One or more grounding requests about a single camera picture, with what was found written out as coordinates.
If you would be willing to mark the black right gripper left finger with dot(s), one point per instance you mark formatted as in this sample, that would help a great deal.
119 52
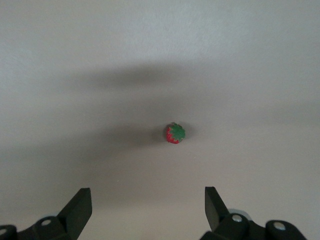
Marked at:
77 212

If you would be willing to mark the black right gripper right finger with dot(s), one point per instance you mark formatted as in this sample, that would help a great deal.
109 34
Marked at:
213 212

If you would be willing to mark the red strawberry green leaves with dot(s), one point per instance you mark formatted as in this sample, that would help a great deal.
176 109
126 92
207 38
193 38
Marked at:
175 136

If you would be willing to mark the brown table mat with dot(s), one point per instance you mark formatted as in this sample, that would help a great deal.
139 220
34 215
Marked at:
75 50

